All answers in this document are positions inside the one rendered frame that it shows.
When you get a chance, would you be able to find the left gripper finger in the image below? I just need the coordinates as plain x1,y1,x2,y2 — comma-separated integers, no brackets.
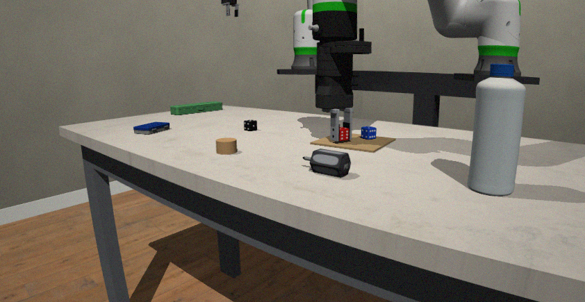
322,109,340,142
336,108,354,140

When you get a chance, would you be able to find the tan cylinder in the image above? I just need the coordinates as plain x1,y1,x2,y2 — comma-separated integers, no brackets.
216,137,237,155

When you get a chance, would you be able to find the red die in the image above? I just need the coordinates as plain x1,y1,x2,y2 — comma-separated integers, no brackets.
340,127,349,141

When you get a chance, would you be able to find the black die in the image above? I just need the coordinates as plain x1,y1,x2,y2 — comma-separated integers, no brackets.
244,120,257,131

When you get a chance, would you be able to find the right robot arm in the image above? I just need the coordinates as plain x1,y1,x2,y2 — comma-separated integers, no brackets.
291,0,320,69

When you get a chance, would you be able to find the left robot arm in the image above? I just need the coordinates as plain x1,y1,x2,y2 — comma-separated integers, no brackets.
313,0,521,76

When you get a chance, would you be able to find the white plastic bottle with blue cap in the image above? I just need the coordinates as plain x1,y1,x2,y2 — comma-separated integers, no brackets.
468,64,526,196

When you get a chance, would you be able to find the tan flat mat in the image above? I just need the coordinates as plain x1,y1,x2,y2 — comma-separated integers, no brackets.
310,133,396,153

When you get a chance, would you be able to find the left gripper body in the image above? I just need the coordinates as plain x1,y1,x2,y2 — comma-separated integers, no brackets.
308,10,372,109

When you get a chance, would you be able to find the blue die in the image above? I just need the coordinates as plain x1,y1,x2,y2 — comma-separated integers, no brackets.
361,126,377,140

